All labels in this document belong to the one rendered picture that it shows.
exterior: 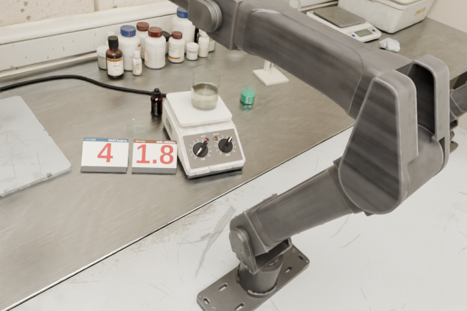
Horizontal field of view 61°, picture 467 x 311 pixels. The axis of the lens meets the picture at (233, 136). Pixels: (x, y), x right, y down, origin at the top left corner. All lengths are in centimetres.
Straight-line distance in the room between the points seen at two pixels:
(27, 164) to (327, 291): 60
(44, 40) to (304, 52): 88
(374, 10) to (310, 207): 139
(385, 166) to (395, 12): 142
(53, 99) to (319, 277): 73
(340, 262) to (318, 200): 32
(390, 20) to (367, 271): 120
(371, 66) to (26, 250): 60
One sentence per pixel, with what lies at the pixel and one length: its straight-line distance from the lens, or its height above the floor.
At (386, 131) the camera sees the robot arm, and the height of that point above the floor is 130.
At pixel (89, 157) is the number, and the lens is 86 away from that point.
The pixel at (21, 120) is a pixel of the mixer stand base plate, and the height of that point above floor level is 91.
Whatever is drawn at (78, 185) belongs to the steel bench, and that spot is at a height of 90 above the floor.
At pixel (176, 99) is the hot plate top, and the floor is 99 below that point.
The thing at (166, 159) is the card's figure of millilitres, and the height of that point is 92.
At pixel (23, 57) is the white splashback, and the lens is 118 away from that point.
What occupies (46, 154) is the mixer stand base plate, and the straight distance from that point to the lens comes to 89.
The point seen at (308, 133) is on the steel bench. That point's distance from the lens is 101.
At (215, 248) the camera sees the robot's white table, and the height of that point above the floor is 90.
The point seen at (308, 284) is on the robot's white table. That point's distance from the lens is 72.
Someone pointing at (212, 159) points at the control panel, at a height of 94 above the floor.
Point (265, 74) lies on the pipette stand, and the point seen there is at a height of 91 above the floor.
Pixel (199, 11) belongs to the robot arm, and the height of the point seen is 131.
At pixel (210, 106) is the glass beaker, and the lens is 86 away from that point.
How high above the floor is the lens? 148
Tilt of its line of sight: 38 degrees down
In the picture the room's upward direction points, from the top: 9 degrees clockwise
